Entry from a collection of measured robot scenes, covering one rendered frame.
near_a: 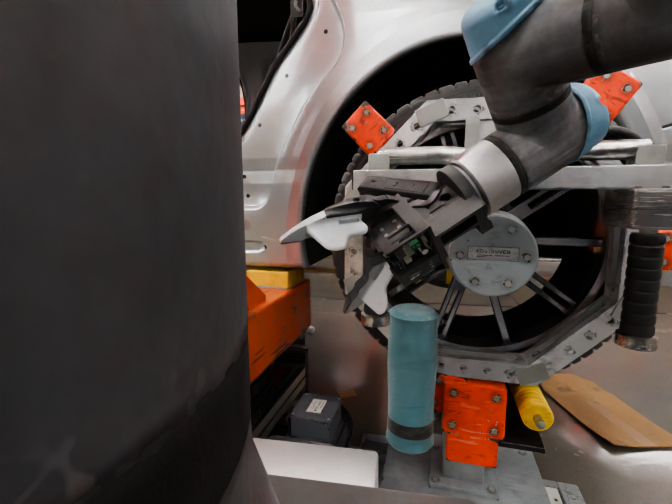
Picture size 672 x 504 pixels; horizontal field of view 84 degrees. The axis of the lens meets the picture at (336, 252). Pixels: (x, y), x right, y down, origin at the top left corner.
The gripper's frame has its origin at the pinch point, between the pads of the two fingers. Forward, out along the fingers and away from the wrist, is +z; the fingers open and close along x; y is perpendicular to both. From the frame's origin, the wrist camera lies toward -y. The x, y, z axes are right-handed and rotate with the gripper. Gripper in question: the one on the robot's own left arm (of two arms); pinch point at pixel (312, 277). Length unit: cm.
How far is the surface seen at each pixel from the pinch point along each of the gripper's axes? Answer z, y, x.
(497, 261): -22.8, -1.8, 19.8
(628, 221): -36.1, 7.0, 15.0
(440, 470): 9, 0, 80
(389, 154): -17.7, -14.4, 1.0
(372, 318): -2.3, -1.4, 14.5
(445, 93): -38, -37, 11
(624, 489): -33, 14, 140
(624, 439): -48, -1, 161
